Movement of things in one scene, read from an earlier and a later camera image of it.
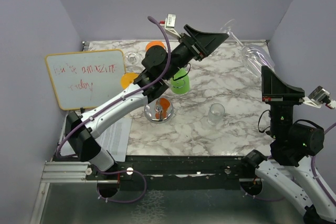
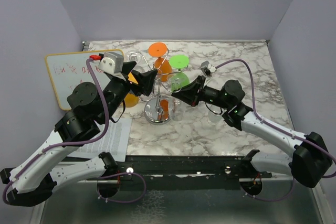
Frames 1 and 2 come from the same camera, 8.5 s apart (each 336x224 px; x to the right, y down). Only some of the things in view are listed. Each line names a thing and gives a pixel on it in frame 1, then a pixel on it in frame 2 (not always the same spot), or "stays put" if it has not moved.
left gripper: x=203 y=43 → x=145 y=81
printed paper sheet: x=115 y=140 stays put
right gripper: x=275 y=91 → x=189 y=94
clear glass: x=216 y=114 stays put
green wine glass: x=180 y=83 stays put
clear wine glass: x=254 y=56 → x=172 y=85
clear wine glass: x=133 y=61 stays put
